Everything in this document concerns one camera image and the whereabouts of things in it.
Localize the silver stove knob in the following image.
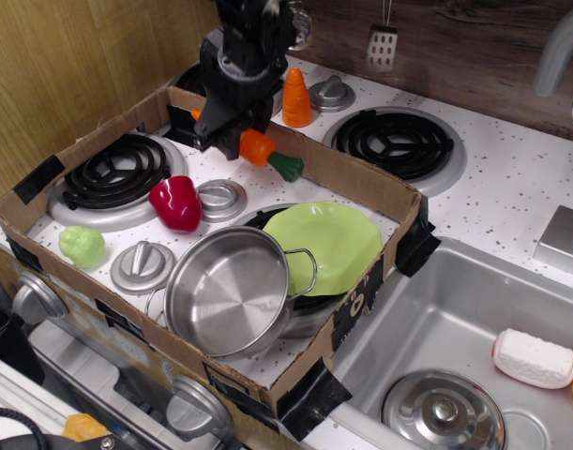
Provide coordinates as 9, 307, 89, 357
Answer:
196, 179, 248, 223
110, 241, 175, 294
309, 75, 356, 113

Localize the steel pot lid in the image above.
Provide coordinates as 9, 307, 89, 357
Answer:
381, 368, 506, 449

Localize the silver faucet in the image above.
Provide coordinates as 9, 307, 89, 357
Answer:
532, 9, 573, 98

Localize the orange toy carrot green top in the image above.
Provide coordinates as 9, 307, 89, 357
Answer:
190, 108, 305, 184

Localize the silver oven knob left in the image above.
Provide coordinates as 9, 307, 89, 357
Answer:
12, 271, 68, 324

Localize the black burner front left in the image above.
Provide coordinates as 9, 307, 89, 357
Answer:
48, 132, 188, 233

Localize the stainless steel pot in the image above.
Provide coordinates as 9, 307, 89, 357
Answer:
160, 226, 298, 361

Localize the stainless steel sink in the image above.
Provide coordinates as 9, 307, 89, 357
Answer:
304, 239, 573, 449

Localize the orange toy cone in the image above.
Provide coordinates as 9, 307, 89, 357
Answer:
282, 67, 312, 128

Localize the silver stove knob back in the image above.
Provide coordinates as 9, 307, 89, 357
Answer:
309, 75, 356, 113

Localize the silver stove knob front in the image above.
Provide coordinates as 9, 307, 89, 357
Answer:
110, 241, 175, 294

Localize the cardboard fence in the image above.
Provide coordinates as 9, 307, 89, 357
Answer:
0, 85, 443, 442

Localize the yellow orange toy piece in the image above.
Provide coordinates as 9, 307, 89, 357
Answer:
61, 413, 109, 443

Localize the light green toy vegetable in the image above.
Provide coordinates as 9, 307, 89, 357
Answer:
58, 226, 106, 268

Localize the silver oven knob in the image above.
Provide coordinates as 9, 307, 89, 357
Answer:
12, 271, 68, 324
165, 375, 233, 442

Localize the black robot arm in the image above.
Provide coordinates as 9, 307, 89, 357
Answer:
194, 1, 296, 160

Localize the black burner back right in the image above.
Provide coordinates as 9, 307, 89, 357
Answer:
323, 107, 467, 197

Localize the silver stove knob centre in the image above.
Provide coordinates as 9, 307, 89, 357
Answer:
196, 179, 248, 223

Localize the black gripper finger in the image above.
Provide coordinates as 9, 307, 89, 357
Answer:
215, 127, 241, 160
246, 96, 274, 133

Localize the hanging silver strainer spoon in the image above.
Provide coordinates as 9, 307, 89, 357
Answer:
288, 1, 315, 52

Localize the red toy bell pepper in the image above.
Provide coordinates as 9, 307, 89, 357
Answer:
148, 175, 203, 233

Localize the hanging silver spatula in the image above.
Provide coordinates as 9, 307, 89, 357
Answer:
363, 1, 399, 73

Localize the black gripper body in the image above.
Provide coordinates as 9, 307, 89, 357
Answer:
194, 39, 284, 132

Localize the black burner under plate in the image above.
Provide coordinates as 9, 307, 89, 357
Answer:
232, 203, 344, 339

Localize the silver oven knob right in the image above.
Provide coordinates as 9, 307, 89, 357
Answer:
165, 375, 233, 442

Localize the black cable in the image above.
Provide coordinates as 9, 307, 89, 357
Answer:
0, 406, 46, 450

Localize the white and red toy food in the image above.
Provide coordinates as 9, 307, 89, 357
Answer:
491, 328, 573, 390

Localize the light green plastic plate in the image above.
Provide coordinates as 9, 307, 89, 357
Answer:
263, 202, 383, 296

